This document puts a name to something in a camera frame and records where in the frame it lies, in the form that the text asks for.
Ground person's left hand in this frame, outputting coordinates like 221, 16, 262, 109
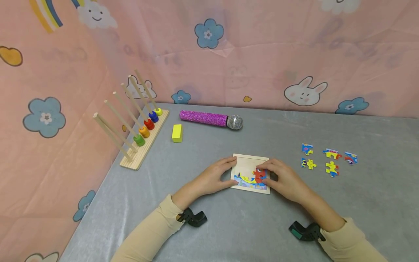
172, 156, 239, 212

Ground person's right hand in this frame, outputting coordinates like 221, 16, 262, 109
256, 158, 314, 206

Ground wooden puzzle tray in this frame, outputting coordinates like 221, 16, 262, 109
230, 154, 272, 195

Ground person's right forearm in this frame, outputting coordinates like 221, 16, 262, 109
302, 195, 391, 262

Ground joined blue yellow puzzle pieces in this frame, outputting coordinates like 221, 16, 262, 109
234, 173, 268, 191

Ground black wrist band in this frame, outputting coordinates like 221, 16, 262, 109
288, 221, 327, 243
177, 207, 208, 228

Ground purple glitter microphone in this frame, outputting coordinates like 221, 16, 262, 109
179, 110, 244, 131

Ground yellow block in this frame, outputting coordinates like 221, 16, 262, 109
171, 124, 183, 143

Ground yellow and red puzzle piece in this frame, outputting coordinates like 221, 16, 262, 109
322, 148, 343, 161

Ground wooden rod abacus frame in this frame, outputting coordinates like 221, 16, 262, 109
92, 69, 170, 171

